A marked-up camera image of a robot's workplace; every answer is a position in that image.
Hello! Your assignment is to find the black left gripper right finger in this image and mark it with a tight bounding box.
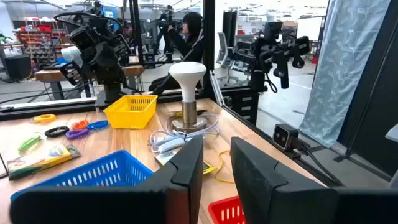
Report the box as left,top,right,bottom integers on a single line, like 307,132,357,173
229,136,398,224

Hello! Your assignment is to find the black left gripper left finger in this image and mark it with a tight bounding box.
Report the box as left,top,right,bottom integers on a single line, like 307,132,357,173
9,135,205,224

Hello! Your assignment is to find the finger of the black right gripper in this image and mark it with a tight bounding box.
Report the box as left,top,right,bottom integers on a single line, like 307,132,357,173
59,61,94,87
108,33,131,60

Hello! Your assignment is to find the black spiral wrist coil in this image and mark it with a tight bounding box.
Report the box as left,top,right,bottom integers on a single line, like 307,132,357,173
44,125,70,138

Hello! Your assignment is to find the thin rubber band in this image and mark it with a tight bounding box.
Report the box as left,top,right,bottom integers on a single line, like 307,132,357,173
215,149,236,184

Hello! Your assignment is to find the orange snack packet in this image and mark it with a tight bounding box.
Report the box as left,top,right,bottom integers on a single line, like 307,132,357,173
6,143,81,181

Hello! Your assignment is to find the grey office chair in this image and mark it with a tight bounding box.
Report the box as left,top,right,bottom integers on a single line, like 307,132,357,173
216,32,249,87

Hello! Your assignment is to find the wooden background workbench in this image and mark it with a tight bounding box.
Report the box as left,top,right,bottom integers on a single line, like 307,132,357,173
34,55,146,101

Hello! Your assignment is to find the blue plastic basket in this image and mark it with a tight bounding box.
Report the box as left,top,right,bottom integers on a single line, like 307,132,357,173
10,149,154,203

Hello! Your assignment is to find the parts storage shelf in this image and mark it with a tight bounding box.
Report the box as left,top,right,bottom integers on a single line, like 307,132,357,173
12,18,68,72

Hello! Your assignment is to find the yellow spiral wrist coil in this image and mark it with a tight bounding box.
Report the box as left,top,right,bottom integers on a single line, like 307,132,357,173
32,113,58,124

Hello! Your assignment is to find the black floor box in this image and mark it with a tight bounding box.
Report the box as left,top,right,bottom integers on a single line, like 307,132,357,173
4,54,32,80

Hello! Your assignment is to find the blue spiral wrist coil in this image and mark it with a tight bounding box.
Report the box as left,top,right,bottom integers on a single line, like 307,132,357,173
86,119,109,131

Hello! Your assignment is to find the purple spiral wrist coil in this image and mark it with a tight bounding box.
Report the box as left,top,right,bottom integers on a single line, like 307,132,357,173
65,128,90,141

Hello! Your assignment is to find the yellow plastic basket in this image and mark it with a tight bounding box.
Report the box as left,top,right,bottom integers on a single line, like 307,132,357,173
103,95,159,130

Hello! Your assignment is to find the person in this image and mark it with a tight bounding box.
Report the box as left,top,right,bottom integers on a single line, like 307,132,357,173
148,11,205,96

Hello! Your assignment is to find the red plastic basket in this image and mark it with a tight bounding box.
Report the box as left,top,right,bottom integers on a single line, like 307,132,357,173
207,195,247,224

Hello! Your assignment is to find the white mushroom table lamp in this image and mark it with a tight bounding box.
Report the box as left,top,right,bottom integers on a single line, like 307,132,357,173
169,61,208,134

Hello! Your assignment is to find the green spiral wrist coil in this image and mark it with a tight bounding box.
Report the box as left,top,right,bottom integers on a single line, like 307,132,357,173
17,134,42,154

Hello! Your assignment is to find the black drawer cabinet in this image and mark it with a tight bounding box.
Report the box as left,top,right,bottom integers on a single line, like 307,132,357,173
222,86,261,125

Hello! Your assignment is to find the black partition panel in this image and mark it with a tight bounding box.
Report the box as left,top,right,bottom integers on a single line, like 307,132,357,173
337,0,398,178

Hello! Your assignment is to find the pale blue curtain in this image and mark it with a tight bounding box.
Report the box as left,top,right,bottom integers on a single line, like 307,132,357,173
298,0,391,149

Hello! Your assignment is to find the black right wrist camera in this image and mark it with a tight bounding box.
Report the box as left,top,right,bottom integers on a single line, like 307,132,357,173
70,26,96,52

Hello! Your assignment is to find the black table camera cable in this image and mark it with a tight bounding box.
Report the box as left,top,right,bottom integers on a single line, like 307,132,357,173
295,144,345,187

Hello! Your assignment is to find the black table-level camera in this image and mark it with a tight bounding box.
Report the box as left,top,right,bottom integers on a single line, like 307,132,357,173
272,123,301,152

